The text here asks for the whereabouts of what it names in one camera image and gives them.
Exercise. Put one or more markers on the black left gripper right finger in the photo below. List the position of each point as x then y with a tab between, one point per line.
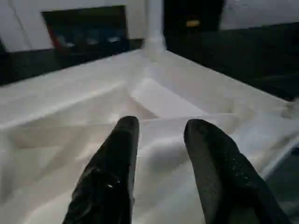
222	175

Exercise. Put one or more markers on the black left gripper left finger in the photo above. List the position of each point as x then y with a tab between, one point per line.
109	175

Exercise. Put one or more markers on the white plastic table top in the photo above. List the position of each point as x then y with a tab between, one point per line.
70	105

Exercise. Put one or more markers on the white plastic table leg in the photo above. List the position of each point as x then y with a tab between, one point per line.
155	23

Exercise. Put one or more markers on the black box with gold label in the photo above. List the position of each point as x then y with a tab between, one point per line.
191	21

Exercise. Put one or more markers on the white glass-door cabinet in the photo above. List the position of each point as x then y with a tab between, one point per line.
28	23

